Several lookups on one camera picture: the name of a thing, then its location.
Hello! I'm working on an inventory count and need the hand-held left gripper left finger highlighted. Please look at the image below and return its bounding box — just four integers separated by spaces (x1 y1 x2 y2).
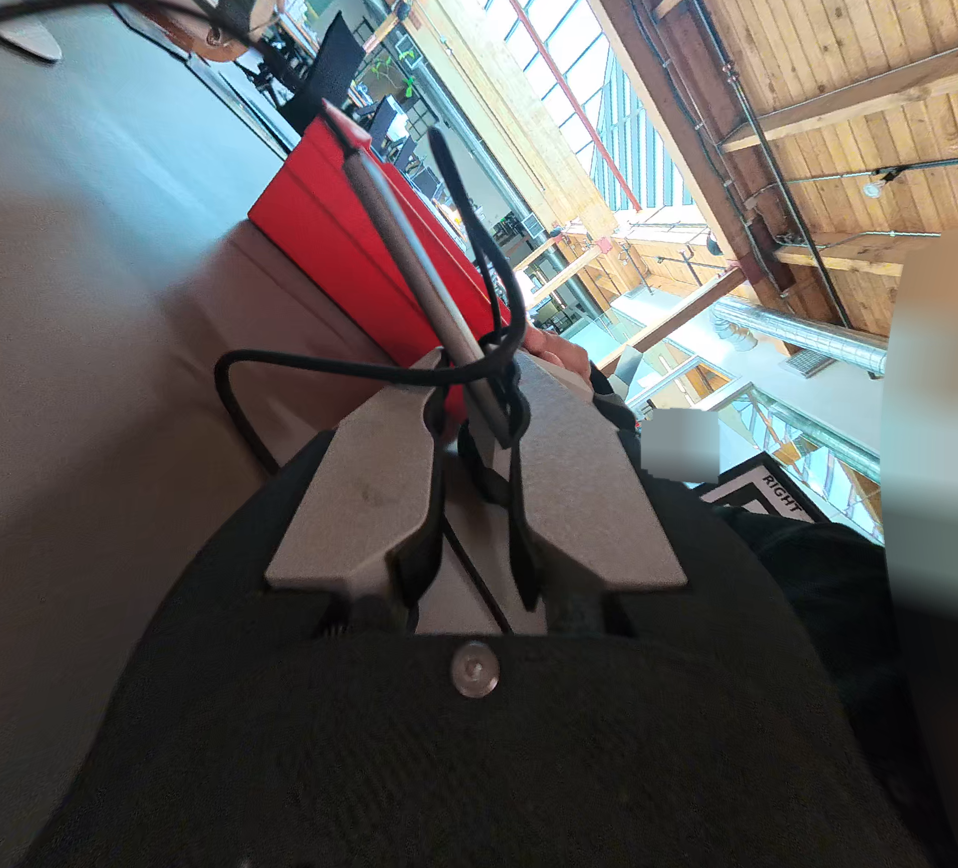
265 352 450 607

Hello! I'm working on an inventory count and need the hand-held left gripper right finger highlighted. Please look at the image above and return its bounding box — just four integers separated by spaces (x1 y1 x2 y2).
502 352 690 610

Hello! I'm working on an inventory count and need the thick black cable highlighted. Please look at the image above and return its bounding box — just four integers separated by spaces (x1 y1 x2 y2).
213 126 534 475

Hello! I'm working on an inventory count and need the grey usb hub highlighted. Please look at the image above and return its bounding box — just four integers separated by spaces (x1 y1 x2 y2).
340 147 534 450

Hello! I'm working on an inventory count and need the red plastic bin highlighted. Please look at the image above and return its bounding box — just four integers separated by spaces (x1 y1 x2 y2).
246 100 513 429

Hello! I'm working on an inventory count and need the person's right forearm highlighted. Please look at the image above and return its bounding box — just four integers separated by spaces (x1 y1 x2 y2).
716 506 958 847

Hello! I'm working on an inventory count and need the person's right hand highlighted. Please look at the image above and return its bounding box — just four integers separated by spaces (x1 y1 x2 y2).
517 325 595 385

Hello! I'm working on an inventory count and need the black and white marker board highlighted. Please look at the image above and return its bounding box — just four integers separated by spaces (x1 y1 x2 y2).
695 451 833 529

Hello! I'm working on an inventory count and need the black office chair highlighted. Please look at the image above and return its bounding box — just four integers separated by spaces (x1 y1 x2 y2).
276 10 369 137

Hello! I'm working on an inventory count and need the silver ventilation duct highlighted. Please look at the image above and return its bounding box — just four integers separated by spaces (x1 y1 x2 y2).
710 295 893 379

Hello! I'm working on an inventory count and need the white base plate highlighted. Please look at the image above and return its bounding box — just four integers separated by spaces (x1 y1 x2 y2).
0 0 65 65

